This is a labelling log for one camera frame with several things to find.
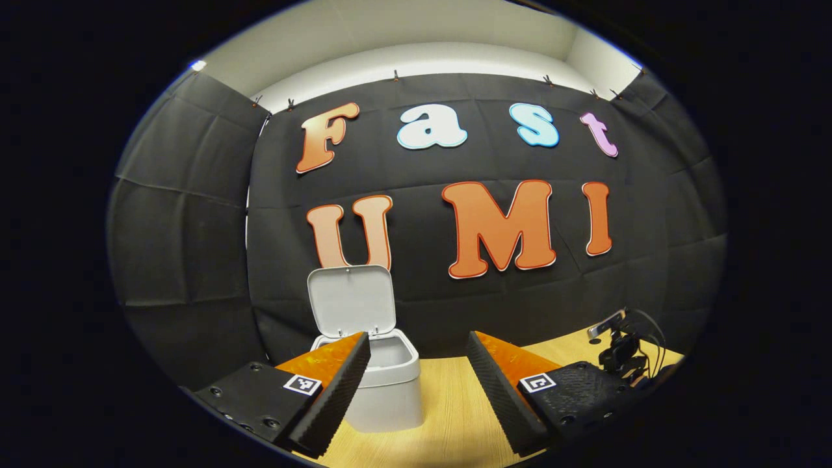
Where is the black backdrop cloth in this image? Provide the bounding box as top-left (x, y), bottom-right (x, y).
top-left (107, 70), bottom-right (727, 391)

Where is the white desktop garbage bin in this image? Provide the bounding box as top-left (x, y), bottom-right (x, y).
top-left (307, 265), bottom-right (422, 433)

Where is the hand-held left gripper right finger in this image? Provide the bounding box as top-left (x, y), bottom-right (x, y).
top-left (466, 330), bottom-right (644, 457)

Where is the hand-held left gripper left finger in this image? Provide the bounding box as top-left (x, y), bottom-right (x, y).
top-left (194, 331), bottom-right (372, 457)

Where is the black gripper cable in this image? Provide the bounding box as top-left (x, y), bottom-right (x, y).
top-left (624, 308), bottom-right (669, 381)

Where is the wooden desktop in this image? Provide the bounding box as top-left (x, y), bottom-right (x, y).
top-left (296, 328), bottom-right (686, 468)

